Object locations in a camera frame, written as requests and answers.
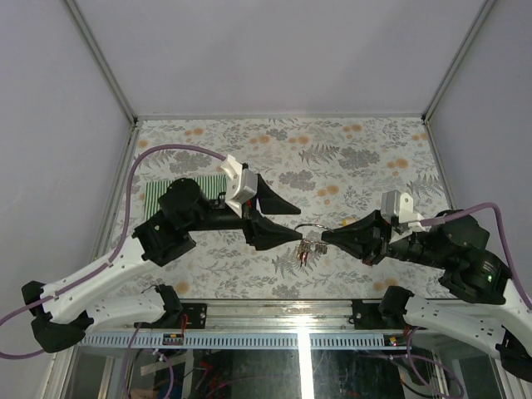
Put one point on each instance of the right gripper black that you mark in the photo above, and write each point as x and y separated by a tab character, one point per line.
366	238

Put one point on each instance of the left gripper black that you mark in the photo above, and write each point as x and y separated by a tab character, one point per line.
261	231

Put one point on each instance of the large metal keyring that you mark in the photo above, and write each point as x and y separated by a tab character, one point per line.
308	246

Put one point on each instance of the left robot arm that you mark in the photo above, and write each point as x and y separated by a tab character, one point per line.
160	240

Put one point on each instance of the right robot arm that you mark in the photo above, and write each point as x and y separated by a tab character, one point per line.
471	273

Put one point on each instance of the key with yellow white tag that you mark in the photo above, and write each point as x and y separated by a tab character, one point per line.
348	221

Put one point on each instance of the green striped cloth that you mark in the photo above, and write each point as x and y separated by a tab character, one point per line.
209	187

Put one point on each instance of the floral table mat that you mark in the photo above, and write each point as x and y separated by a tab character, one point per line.
331	169

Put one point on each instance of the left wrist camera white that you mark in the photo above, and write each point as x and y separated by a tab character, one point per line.
241	184

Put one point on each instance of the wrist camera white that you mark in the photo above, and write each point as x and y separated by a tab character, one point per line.
241	184
397	208

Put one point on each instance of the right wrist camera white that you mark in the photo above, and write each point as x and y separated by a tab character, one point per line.
397	208

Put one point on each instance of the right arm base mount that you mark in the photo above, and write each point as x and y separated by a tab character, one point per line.
366	316

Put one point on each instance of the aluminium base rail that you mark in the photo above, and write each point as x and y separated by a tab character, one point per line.
291	318

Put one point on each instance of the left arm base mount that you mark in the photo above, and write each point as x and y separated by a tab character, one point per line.
193	316

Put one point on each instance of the slotted cable duct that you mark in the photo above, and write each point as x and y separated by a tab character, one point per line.
210	340

